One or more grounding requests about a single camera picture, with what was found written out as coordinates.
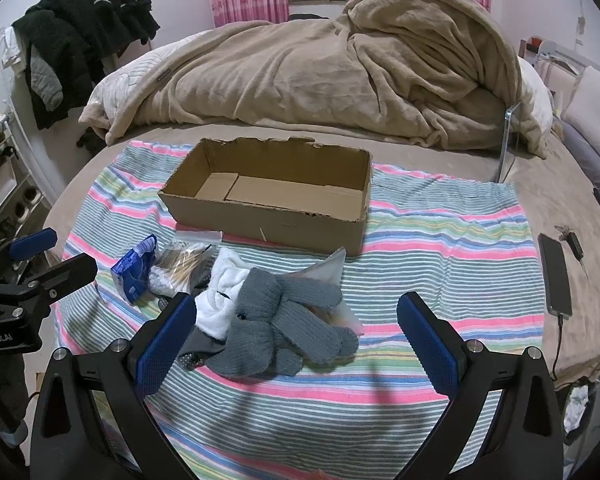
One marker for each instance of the small black cloth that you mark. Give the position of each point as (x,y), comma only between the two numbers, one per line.
(87,140)

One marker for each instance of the clear plastic bag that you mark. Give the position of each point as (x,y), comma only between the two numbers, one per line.
(330,265)

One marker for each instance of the white flower pattern pillow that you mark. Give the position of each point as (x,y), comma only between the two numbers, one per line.
(595,105)

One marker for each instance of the plain white pillow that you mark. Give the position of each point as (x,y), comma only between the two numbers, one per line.
(532,90)

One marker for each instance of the dark bin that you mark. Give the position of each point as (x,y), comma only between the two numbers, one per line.
(577,405)

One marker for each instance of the white fluffy cloth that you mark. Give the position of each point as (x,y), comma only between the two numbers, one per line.
(220,295)

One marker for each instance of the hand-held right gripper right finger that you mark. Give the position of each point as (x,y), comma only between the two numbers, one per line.
(425,345)

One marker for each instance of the bag of wooden cotton swabs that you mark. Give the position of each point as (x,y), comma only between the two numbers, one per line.
(185,260)

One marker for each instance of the cream embossed quilt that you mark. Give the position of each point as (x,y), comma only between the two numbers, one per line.
(130,80)

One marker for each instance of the black smartphone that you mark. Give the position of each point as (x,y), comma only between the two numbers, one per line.
(555,275)

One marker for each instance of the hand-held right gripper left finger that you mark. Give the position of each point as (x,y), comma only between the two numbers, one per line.
(165,345)

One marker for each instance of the grey sock with dots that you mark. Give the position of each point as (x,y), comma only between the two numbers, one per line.
(195,356)

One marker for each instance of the grey bed headboard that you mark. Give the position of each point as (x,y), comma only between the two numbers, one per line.
(565,55)

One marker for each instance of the grey pillow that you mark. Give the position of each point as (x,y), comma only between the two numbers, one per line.
(585,155)

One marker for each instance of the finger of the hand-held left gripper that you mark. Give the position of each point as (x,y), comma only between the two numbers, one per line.
(67,271)
(32,243)

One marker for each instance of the bag of white beads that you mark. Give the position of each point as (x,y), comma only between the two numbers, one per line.
(132,270)

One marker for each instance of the black phone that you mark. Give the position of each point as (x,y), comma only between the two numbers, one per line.
(507,145)

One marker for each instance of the brown cardboard box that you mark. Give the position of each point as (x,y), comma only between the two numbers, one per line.
(290,195)

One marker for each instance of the grey storage rack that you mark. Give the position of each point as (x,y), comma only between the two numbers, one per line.
(10,195)

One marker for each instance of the black clothes hanging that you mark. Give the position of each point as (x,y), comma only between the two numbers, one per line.
(80,25)

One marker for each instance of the bed with brown sheet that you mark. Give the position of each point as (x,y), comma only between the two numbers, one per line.
(530,200)

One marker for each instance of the beige fleece blanket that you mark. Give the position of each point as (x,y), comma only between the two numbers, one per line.
(305,75)

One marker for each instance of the striped pastel towel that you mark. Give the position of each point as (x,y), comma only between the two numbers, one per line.
(430,260)

